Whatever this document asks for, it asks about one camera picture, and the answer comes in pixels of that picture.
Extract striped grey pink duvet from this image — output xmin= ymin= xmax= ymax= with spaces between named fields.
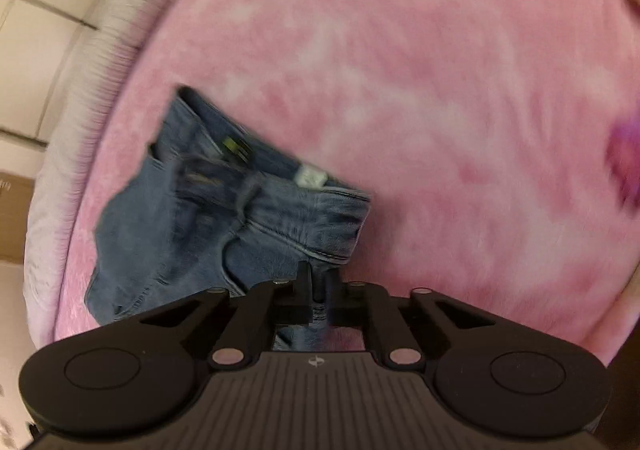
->
xmin=23 ymin=0 xmax=171 ymax=348

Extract blue denim jeans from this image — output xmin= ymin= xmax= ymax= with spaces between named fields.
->
xmin=85 ymin=86 xmax=371 ymax=325

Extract pink floral bed blanket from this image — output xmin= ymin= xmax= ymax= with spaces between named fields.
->
xmin=54 ymin=0 xmax=639 ymax=361

